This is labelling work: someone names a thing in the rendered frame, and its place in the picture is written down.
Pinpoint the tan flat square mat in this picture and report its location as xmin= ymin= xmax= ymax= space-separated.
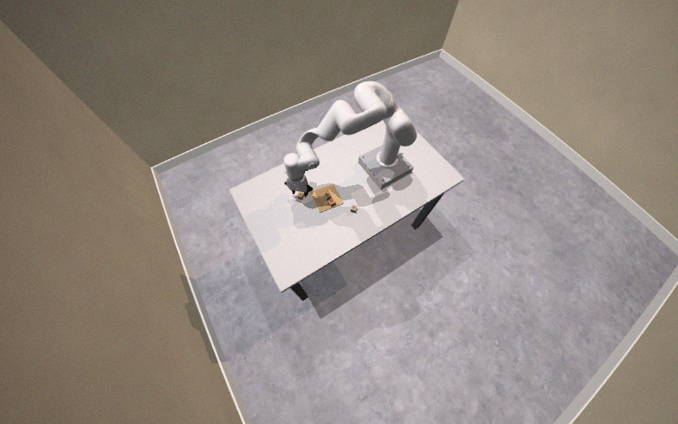
xmin=311 ymin=184 xmax=343 ymax=213

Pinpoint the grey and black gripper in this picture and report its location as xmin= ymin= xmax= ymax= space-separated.
xmin=284 ymin=174 xmax=313 ymax=197

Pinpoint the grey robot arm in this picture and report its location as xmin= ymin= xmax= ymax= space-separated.
xmin=284 ymin=81 xmax=417 ymax=182

